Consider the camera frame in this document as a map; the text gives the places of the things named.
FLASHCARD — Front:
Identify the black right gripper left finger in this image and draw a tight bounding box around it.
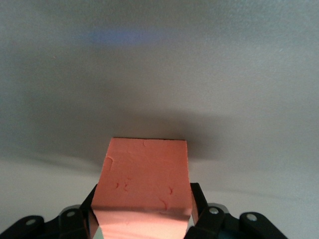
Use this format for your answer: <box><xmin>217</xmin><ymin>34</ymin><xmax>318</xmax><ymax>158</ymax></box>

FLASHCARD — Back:
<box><xmin>58</xmin><ymin>184</ymin><xmax>99</xmax><ymax>239</ymax></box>

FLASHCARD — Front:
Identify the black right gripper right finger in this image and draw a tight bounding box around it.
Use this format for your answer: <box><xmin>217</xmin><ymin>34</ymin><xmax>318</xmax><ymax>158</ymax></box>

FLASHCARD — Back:
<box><xmin>189</xmin><ymin>182</ymin><xmax>226</xmax><ymax>239</ymax></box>

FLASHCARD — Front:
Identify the orange foam block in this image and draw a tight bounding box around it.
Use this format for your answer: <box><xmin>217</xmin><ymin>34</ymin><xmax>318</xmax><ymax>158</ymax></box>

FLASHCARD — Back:
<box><xmin>90</xmin><ymin>137</ymin><xmax>194</xmax><ymax>239</ymax></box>

